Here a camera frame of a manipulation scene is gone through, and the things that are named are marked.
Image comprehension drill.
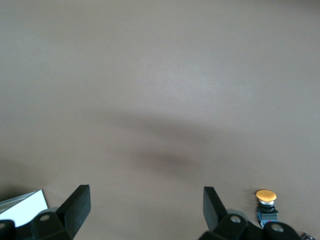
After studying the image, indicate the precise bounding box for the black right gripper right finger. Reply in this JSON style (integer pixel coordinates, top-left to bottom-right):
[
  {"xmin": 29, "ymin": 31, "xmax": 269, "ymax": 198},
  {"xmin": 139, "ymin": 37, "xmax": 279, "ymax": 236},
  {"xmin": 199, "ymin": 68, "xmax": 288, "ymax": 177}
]
[{"xmin": 198, "ymin": 186, "xmax": 301, "ymax": 240}]

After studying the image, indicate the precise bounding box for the white drawer cabinet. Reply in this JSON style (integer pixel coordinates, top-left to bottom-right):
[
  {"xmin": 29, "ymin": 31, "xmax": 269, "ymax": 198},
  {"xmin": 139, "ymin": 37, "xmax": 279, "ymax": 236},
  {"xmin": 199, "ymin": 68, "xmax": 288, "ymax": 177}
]
[{"xmin": 0, "ymin": 189, "xmax": 49, "ymax": 229}]

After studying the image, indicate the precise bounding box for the orange mushroom push button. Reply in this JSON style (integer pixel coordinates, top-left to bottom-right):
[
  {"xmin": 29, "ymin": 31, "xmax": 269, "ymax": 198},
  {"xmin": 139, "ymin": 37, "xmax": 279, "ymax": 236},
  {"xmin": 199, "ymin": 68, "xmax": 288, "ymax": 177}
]
[{"xmin": 255, "ymin": 189, "xmax": 279, "ymax": 228}]

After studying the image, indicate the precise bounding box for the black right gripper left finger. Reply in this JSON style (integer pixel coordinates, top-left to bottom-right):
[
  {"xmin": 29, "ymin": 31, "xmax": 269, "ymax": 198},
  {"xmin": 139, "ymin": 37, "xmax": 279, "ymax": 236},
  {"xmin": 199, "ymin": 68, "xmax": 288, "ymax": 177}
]
[{"xmin": 0, "ymin": 184, "xmax": 91, "ymax": 240}]

